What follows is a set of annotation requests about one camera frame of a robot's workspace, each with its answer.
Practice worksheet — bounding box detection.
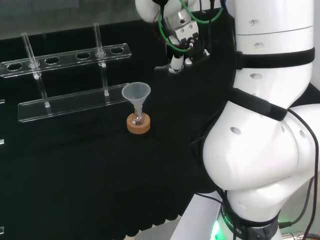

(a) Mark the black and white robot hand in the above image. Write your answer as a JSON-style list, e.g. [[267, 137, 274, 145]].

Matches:
[[154, 21, 211, 78]]

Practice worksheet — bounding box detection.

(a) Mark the translucent plastic funnel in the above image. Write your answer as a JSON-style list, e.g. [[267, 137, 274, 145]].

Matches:
[[121, 83, 151, 118]]

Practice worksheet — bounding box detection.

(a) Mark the clear acrylic funnel stand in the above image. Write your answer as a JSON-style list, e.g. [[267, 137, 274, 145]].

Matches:
[[0, 22, 133, 124]]

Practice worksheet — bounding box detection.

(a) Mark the small round-bottom glass flask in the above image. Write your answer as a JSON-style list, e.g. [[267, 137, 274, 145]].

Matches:
[[131, 107, 146, 127]]

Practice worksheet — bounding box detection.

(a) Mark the black cloth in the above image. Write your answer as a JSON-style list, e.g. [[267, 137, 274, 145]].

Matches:
[[0, 11, 320, 237]]

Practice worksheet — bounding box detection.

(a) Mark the green cable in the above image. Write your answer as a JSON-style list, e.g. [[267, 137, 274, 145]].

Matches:
[[158, 0, 225, 53]]

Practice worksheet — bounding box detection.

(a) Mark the cork ring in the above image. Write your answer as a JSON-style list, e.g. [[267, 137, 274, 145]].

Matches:
[[126, 113, 152, 135]]

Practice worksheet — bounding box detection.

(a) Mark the black cable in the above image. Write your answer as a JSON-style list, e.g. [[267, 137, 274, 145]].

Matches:
[[194, 191, 227, 205], [279, 107, 320, 240]]

